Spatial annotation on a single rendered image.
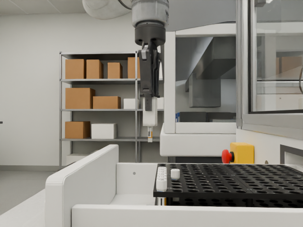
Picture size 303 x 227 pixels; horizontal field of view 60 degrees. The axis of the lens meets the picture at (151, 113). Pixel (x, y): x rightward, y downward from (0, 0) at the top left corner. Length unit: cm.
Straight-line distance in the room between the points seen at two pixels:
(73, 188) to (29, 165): 495
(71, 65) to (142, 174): 399
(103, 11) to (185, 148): 69
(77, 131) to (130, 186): 385
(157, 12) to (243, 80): 33
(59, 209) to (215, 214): 15
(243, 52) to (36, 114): 454
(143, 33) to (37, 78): 457
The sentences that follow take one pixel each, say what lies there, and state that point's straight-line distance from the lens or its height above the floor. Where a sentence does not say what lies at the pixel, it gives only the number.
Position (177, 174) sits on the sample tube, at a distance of 36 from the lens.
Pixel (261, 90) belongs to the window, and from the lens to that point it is 72.
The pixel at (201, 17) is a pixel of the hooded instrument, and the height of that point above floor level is 143.
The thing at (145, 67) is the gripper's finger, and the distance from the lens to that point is 59.
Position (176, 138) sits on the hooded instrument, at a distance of 119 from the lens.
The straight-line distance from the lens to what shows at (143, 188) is 52.
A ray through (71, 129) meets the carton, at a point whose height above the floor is 76.
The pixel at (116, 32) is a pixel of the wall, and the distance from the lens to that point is 485.
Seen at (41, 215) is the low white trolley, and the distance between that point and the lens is 68.
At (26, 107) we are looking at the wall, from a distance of 519.
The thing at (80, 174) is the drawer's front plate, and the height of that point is 92.
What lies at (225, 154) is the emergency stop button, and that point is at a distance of 72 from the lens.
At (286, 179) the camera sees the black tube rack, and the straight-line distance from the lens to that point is 41.
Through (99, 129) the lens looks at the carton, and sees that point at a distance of 421.
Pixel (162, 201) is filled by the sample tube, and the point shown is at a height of 89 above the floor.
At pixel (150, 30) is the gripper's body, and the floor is 118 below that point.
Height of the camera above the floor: 99
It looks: level
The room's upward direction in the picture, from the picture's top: straight up
